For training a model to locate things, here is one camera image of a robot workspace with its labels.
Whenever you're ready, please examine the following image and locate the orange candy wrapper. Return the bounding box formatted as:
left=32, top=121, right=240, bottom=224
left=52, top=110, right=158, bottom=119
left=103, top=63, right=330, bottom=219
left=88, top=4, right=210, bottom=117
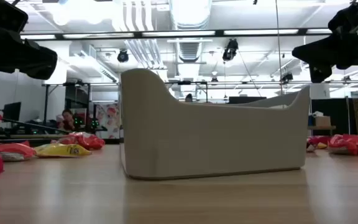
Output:
left=52, top=131, right=106, bottom=151
left=0, top=141, right=37, bottom=162
left=327, top=134, right=358, bottom=156

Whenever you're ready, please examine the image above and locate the light grey plastic bin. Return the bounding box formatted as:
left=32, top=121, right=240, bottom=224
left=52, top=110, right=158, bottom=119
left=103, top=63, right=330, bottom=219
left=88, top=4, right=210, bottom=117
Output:
left=119, top=68, right=311, bottom=180

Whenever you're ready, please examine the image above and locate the yellow candy packet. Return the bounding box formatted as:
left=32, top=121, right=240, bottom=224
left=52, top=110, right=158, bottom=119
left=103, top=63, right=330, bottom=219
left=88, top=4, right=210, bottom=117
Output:
left=34, top=142, right=92, bottom=158

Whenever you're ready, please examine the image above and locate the black aluminium table frame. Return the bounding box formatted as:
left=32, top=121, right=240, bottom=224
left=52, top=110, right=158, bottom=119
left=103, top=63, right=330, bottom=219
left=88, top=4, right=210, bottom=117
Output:
left=0, top=133, right=121, bottom=146

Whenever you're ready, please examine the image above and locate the thin hanging cable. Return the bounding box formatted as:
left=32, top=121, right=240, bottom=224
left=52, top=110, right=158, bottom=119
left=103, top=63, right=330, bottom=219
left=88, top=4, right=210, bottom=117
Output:
left=274, top=0, right=284, bottom=96

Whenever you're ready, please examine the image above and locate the black computer monitor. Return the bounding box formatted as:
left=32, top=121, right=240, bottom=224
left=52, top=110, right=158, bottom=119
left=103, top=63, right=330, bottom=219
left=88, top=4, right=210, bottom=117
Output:
left=2, top=101, right=22, bottom=123

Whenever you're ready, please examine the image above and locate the black partition panel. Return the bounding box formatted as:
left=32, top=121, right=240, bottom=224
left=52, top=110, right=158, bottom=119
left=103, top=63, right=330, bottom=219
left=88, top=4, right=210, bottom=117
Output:
left=311, top=98, right=351, bottom=136

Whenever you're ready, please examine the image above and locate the background wooden table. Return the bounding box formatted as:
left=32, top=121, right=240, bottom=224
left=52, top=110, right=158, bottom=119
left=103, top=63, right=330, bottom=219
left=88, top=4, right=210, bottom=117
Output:
left=308, top=125, right=337, bottom=131

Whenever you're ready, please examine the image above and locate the cardboard box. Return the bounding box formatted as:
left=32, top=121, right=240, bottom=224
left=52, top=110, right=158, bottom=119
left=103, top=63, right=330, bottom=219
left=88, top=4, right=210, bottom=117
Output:
left=314, top=115, right=331, bottom=128

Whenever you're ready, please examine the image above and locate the black wide monitor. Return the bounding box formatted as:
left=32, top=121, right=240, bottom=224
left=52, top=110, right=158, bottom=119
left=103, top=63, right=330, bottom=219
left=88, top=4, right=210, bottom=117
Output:
left=228, top=96, right=267, bottom=105

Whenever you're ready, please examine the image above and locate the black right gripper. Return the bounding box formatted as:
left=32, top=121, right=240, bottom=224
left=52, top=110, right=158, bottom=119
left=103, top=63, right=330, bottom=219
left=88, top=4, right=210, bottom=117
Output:
left=291, top=0, right=358, bottom=83

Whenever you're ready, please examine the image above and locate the black overhead crossbar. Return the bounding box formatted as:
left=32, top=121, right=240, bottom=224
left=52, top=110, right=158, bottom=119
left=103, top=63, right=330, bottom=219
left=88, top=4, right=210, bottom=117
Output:
left=19, top=28, right=334, bottom=40

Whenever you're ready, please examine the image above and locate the floral poster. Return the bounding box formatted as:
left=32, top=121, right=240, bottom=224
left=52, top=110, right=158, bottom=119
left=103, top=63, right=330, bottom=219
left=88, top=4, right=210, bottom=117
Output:
left=95, top=103, right=121, bottom=139

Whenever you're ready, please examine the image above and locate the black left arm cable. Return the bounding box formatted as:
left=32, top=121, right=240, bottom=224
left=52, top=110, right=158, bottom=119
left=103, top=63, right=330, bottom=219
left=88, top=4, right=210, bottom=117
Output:
left=0, top=111, right=71, bottom=134

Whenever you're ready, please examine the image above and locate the black metal workstation frame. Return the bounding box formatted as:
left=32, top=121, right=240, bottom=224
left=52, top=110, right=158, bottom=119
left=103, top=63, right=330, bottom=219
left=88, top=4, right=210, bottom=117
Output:
left=42, top=81, right=121, bottom=138

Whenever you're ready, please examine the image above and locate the black ceiling spotlight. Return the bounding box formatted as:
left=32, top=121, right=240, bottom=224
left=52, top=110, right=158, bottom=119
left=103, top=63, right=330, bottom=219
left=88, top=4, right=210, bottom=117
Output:
left=280, top=72, right=294, bottom=85
left=117, top=49, right=130, bottom=63
left=222, top=38, right=239, bottom=62

